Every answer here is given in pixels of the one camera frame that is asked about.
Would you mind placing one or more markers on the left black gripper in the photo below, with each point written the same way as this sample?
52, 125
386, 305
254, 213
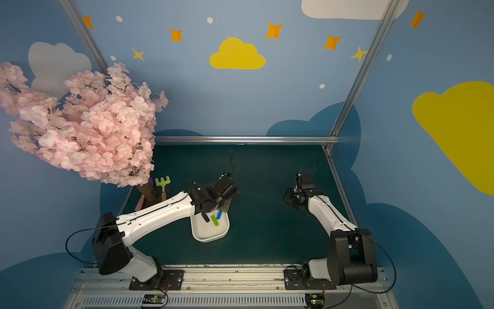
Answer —
215, 201

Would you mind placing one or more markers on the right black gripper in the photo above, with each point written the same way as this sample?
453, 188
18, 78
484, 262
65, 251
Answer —
294, 197

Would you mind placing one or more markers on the black usb flash drive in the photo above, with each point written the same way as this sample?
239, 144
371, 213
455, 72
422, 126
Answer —
205, 217

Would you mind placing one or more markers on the green usb flash drive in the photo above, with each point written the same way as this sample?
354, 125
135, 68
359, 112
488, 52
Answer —
214, 220

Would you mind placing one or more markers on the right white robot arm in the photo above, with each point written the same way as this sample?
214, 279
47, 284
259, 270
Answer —
351, 258

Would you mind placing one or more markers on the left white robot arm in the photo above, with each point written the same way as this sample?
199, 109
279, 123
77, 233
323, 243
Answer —
114, 237

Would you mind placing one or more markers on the white oval storage box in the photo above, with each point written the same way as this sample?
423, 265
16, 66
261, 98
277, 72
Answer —
206, 232

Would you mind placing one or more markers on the green toy rake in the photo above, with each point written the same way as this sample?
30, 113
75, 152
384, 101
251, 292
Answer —
163, 182

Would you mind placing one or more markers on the right green circuit board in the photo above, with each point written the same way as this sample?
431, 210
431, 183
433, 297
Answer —
314, 301

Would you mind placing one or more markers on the green circuit board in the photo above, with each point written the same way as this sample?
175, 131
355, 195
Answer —
153, 300
314, 301

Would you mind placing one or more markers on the left green circuit board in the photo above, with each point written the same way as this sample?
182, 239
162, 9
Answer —
153, 300

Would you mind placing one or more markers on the pink cherry blossom tree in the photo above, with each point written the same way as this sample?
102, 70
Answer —
103, 130

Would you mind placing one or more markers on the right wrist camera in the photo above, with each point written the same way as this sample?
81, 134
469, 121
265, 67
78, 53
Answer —
304, 181

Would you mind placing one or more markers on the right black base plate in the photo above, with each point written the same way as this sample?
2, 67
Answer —
299, 279

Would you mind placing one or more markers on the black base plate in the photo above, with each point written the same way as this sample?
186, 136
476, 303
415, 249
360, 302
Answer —
165, 279
299, 279

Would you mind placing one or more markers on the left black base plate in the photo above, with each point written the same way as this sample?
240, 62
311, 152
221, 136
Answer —
165, 279

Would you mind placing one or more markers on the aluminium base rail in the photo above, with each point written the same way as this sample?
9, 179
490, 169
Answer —
225, 286

